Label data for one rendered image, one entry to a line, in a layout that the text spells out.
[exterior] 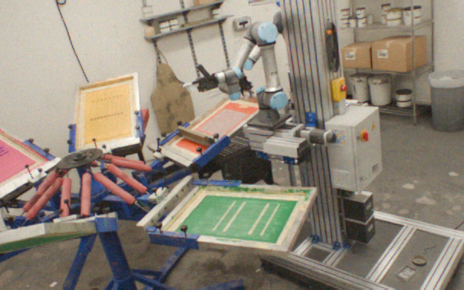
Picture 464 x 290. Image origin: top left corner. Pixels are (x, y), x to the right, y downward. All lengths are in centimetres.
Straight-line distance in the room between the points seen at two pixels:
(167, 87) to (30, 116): 158
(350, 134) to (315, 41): 60
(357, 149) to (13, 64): 344
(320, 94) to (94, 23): 293
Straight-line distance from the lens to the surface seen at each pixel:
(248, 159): 320
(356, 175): 272
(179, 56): 526
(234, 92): 247
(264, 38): 247
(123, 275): 318
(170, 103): 519
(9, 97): 471
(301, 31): 261
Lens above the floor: 218
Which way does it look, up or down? 22 degrees down
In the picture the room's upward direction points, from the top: 12 degrees counter-clockwise
